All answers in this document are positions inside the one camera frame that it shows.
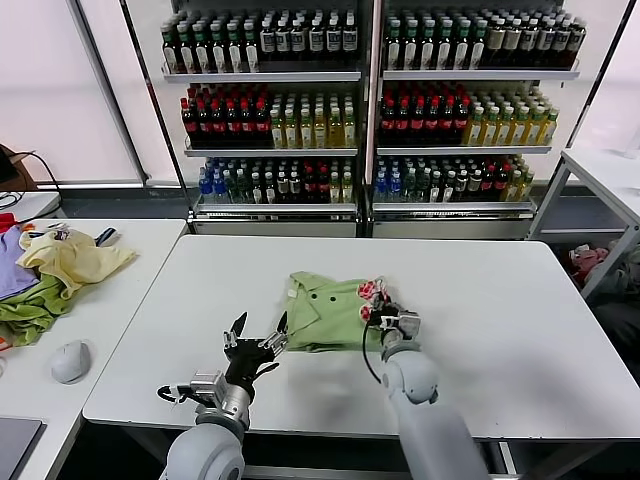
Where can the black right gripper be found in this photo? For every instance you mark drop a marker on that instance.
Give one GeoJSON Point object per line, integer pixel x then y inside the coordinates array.
{"type": "Point", "coordinates": [391, 314]}

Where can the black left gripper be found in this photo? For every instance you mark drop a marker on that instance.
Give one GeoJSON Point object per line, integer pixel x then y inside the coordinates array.
{"type": "Point", "coordinates": [245, 357]}

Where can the light green polo shirt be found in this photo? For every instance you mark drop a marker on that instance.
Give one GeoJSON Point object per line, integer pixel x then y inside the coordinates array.
{"type": "Point", "coordinates": [330, 325]}

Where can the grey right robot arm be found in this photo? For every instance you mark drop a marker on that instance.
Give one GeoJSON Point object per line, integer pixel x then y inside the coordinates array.
{"type": "Point", "coordinates": [425, 400]}

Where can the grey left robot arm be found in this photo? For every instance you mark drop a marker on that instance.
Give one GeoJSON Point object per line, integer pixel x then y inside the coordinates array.
{"type": "Point", "coordinates": [205, 450]}

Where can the red white clothes pile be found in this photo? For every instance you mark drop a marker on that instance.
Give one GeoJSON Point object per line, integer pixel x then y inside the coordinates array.
{"type": "Point", "coordinates": [586, 257]}

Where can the small blue water bottle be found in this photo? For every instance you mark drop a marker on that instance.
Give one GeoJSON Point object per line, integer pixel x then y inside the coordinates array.
{"type": "Point", "coordinates": [217, 188]}
{"type": "Point", "coordinates": [393, 186]}
{"type": "Point", "coordinates": [202, 188]}
{"type": "Point", "coordinates": [378, 186]}

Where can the small yellow juice bottle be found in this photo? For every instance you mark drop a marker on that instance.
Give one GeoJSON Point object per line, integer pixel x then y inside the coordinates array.
{"type": "Point", "coordinates": [333, 188]}
{"type": "Point", "coordinates": [345, 188]}
{"type": "Point", "coordinates": [522, 186]}
{"type": "Point", "coordinates": [509, 186]}

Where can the small red cap cola bottle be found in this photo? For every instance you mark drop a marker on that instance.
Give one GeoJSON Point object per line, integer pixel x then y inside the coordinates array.
{"type": "Point", "coordinates": [321, 188]}
{"type": "Point", "coordinates": [498, 186]}
{"type": "Point", "coordinates": [486, 186]}
{"type": "Point", "coordinates": [308, 188]}

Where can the small dark bottle white cap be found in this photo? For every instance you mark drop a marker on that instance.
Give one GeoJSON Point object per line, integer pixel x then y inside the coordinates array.
{"type": "Point", "coordinates": [472, 186]}
{"type": "Point", "coordinates": [294, 188]}
{"type": "Point", "coordinates": [447, 186]}
{"type": "Point", "coordinates": [434, 186]}
{"type": "Point", "coordinates": [255, 188]}
{"type": "Point", "coordinates": [459, 186]}
{"type": "Point", "coordinates": [268, 188]}
{"type": "Point", "coordinates": [281, 188]}

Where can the yellow juice bottle green cap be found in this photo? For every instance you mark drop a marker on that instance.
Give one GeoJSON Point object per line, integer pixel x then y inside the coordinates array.
{"type": "Point", "coordinates": [547, 131]}
{"type": "Point", "coordinates": [348, 133]}
{"type": "Point", "coordinates": [290, 133]}
{"type": "Point", "coordinates": [304, 133]}
{"type": "Point", "coordinates": [502, 131]}
{"type": "Point", "coordinates": [518, 131]}
{"type": "Point", "coordinates": [532, 131]}
{"type": "Point", "coordinates": [487, 131]}
{"type": "Point", "coordinates": [472, 131]}
{"type": "Point", "coordinates": [275, 133]}
{"type": "Point", "coordinates": [333, 133]}
{"type": "Point", "coordinates": [318, 133]}

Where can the blue white striped cloth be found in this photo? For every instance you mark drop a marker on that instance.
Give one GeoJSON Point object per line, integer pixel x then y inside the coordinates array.
{"type": "Point", "coordinates": [106, 236]}

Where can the white computer mouse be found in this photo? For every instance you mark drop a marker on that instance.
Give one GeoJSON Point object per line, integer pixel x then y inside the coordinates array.
{"type": "Point", "coordinates": [71, 362]}

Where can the pale yellow shirt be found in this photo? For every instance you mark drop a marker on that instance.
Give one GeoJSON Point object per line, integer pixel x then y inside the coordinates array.
{"type": "Point", "coordinates": [83, 260]}

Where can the white patterned cloth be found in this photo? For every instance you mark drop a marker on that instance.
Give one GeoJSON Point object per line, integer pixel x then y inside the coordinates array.
{"type": "Point", "coordinates": [59, 234]}

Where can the crumpled olive green garment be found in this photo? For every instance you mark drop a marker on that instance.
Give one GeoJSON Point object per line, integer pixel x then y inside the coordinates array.
{"type": "Point", "coordinates": [28, 310]}

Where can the grey drinks shelf unit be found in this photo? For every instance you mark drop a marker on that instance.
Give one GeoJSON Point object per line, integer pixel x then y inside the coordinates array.
{"type": "Point", "coordinates": [258, 77]}
{"type": "Point", "coordinates": [473, 75]}

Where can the orange white cloth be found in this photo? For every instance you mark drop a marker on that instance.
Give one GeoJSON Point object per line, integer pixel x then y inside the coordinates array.
{"type": "Point", "coordinates": [31, 230]}

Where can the green cap tea bottle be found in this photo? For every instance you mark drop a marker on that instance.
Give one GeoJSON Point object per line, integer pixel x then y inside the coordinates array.
{"type": "Point", "coordinates": [441, 53]}
{"type": "Point", "coordinates": [249, 56]}
{"type": "Point", "coordinates": [185, 56]}
{"type": "Point", "coordinates": [408, 53]}
{"type": "Point", "coordinates": [233, 56]}
{"type": "Point", "coordinates": [392, 53]}
{"type": "Point", "coordinates": [217, 56]}
{"type": "Point", "coordinates": [458, 53]}
{"type": "Point", "coordinates": [170, 56]}
{"type": "Point", "coordinates": [475, 53]}
{"type": "Point", "coordinates": [425, 53]}
{"type": "Point", "coordinates": [201, 56]}

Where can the small orange object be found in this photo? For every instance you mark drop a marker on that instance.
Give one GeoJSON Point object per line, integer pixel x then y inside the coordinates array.
{"type": "Point", "coordinates": [3, 344]}

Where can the purple shirt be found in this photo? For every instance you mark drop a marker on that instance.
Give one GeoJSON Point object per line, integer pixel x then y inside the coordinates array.
{"type": "Point", "coordinates": [11, 265]}

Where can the white metal side table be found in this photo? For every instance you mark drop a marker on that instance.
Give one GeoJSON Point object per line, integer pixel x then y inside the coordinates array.
{"type": "Point", "coordinates": [595, 167]}

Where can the small white desk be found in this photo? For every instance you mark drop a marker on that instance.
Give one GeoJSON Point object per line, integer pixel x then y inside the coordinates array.
{"type": "Point", "coordinates": [39, 201]}

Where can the grey laptop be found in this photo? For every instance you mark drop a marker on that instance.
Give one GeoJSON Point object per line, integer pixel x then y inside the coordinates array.
{"type": "Point", "coordinates": [16, 445]}

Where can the dark bottle black white label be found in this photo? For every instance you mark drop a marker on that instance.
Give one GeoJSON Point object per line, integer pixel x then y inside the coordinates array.
{"type": "Point", "coordinates": [314, 43]}
{"type": "Point", "coordinates": [266, 43]}
{"type": "Point", "coordinates": [281, 43]}
{"type": "Point", "coordinates": [297, 43]}
{"type": "Point", "coordinates": [348, 43]}
{"type": "Point", "coordinates": [331, 43]}

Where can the red cloth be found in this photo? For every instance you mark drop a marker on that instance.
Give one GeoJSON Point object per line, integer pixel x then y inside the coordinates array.
{"type": "Point", "coordinates": [5, 221]}

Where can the brown cardboard box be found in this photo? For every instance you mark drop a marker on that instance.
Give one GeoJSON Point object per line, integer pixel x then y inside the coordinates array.
{"type": "Point", "coordinates": [26, 173]}

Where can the dark bottle beige label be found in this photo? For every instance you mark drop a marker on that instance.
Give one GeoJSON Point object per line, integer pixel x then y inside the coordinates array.
{"type": "Point", "coordinates": [493, 41]}
{"type": "Point", "coordinates": [509, 41]}

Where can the dark bottle grey label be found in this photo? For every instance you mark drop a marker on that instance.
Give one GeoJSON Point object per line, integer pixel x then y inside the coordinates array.
{"type": "Point", "coordinates": [559, 43]}
{"type": "Point", "coordinates": [574, 43]}
{"type": "Point", "coordinates": [543, 43]}
{"type": "Point", "coordinates": [527, 43]}

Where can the black screen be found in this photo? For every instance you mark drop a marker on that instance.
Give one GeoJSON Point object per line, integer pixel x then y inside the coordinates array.
{"type": "Point", "coordinates": [5, 166]}

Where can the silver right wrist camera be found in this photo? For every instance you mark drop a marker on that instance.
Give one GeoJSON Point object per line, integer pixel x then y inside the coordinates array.
{"type": "Point", "coordinates": [409, 325]}

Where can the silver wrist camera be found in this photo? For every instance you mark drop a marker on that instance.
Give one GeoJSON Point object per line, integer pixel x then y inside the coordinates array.
{"type": "Point", "coordinates": [409, 325]}
{"type": "Point", "coordinates": [207, 385]}

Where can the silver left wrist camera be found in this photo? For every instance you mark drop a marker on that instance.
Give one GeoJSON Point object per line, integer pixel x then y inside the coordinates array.
{"type": "Point", "coordinates": [207, 385]}

